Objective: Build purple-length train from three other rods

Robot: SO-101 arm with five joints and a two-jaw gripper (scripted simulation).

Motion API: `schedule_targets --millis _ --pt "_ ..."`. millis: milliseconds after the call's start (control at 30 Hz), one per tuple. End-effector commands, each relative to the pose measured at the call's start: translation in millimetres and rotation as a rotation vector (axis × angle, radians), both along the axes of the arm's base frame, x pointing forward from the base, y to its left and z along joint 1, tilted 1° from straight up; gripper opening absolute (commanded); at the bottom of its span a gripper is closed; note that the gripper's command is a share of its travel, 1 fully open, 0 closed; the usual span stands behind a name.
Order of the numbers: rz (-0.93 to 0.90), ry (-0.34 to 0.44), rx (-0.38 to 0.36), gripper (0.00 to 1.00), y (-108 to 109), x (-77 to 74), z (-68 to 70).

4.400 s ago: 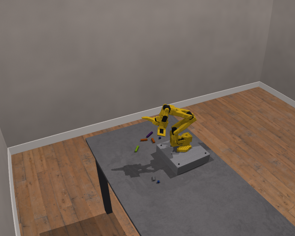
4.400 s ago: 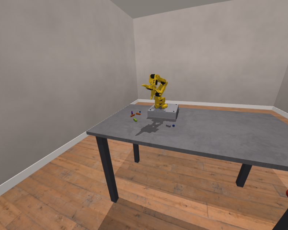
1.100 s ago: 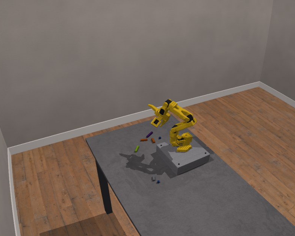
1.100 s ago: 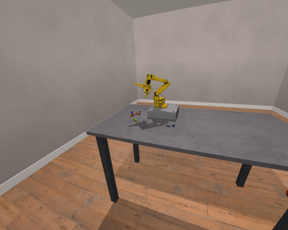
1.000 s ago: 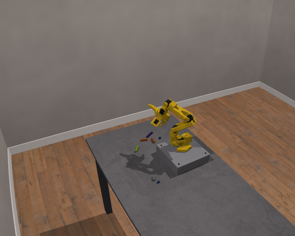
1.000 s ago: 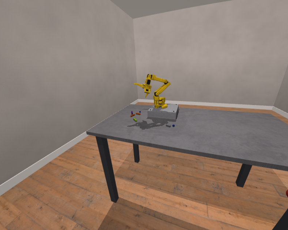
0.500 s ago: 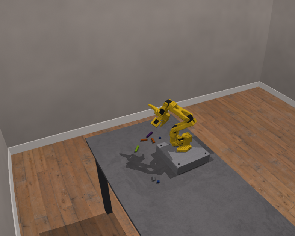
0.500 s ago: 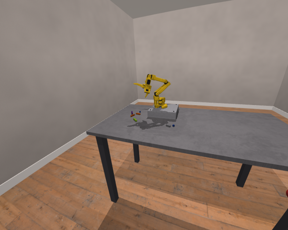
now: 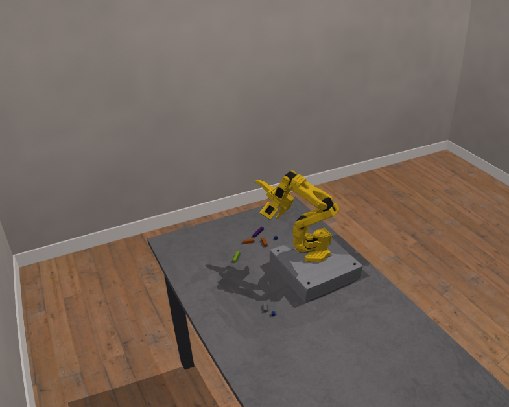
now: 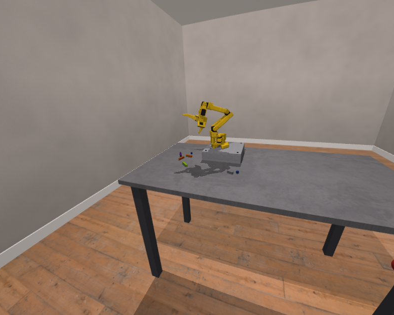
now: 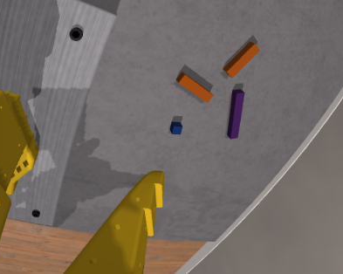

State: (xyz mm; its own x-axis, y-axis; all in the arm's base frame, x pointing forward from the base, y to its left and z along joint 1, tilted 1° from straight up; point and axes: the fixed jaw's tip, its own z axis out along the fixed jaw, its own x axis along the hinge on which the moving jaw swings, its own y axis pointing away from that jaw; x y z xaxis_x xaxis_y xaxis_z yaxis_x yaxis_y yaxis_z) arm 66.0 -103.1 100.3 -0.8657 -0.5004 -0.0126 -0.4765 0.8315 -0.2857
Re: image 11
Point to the orange rod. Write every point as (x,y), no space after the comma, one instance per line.
(186,81)
(241,59)

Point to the small blue cube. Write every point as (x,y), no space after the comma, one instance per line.
(176,127)

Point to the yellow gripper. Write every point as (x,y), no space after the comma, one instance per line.
(119,246)

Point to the purple rod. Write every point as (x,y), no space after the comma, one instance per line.
(236,107)

